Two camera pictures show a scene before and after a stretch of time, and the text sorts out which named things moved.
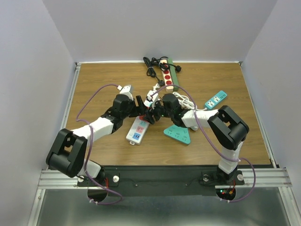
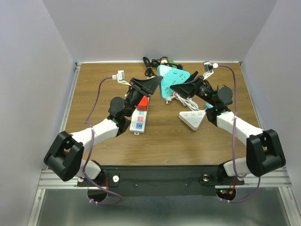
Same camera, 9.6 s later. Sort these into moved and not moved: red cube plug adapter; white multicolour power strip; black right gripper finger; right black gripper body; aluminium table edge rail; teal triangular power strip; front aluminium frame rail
Moved: red cube plug adapter; black right gripper finger; teal triangular power strip; white multicolour power strip; right black gripper body
Not moved: front aluminium frame rail; aluminium table edge rail
